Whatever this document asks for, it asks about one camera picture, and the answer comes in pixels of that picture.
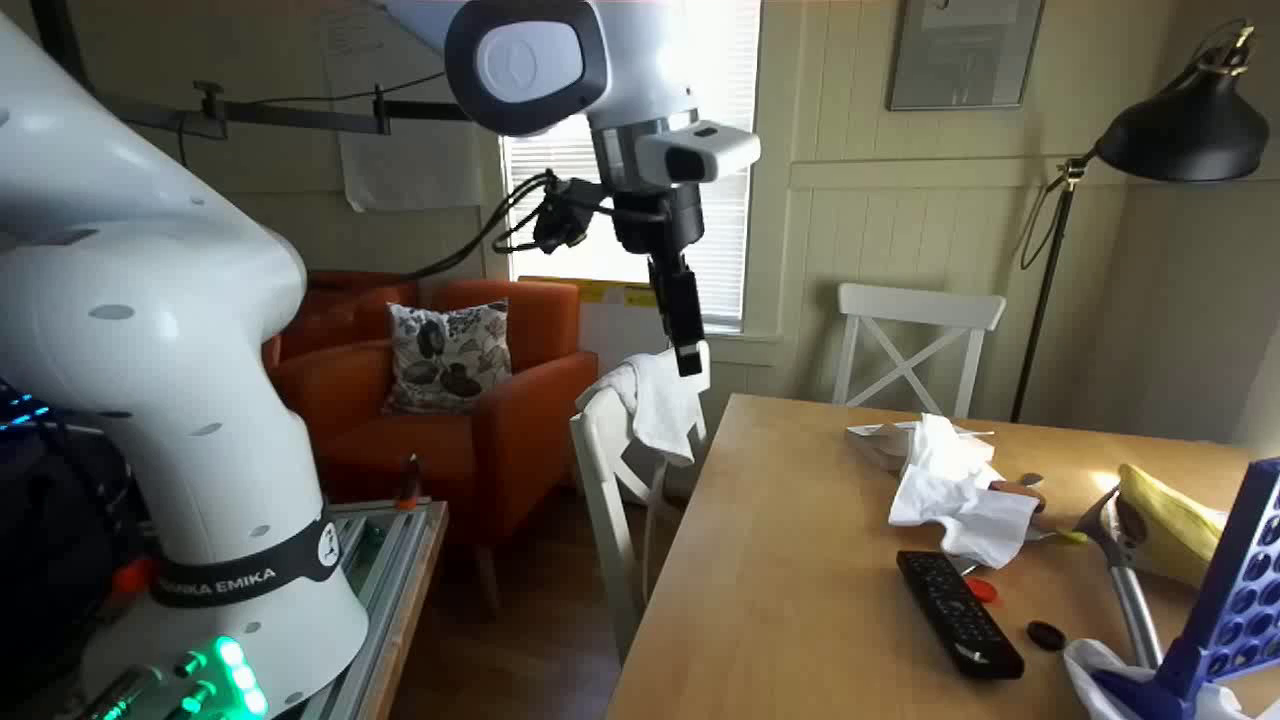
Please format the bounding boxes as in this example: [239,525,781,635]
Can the framed wall picture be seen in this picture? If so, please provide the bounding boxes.
[885,0,1052,116]

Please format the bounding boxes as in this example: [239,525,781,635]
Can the blue plastic basket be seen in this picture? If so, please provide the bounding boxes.
[1089,452,1280,720]

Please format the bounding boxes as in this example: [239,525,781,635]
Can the white paper sheet on wall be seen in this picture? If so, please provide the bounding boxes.
[315,0,494,215]

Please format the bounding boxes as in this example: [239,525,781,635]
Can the orange armchair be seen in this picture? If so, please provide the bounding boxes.
[264,273,605,614]

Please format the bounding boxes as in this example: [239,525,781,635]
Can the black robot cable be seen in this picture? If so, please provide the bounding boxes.
[397,165,632,285]

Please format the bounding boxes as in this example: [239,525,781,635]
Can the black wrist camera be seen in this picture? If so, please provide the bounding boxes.
[532,178,612,256]

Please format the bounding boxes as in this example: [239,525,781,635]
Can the robot stand table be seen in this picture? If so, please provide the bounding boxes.
[77,497,451,720]

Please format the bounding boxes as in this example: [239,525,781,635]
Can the grey metal mounting bar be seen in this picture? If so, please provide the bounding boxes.
[96,75,473,143]

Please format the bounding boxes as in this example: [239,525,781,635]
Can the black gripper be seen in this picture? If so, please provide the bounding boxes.
[612,181,712,380]

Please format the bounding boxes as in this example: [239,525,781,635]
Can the white chair with crossed back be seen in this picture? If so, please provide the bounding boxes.
[832,282,1014,420]

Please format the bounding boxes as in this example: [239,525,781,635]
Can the black floor lamp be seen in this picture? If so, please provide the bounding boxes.
[1008,22,1277,429]

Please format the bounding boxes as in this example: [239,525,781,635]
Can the black remote control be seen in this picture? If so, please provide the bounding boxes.
[891,549,1030,683]

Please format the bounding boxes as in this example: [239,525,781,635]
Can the yellow banana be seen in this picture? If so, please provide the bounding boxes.
[1114,461,1232,594]

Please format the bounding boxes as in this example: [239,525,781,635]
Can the small black disc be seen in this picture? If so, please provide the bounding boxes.
[1024,615,1073,656]

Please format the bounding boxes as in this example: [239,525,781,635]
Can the white towel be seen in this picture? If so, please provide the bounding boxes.
[597,348,712,465]

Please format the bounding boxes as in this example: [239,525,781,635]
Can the window with white blind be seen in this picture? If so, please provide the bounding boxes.
[496,0,764,334]

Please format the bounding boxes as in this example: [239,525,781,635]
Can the metal tongs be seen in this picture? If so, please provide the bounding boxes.
[1077,484,1169,673]

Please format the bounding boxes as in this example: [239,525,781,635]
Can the leaf patterned cushion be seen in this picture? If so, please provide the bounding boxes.
[383,297,520,420]

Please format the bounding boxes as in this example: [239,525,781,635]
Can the plain white wooden chair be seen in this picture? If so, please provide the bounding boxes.
[570,351,712,662]

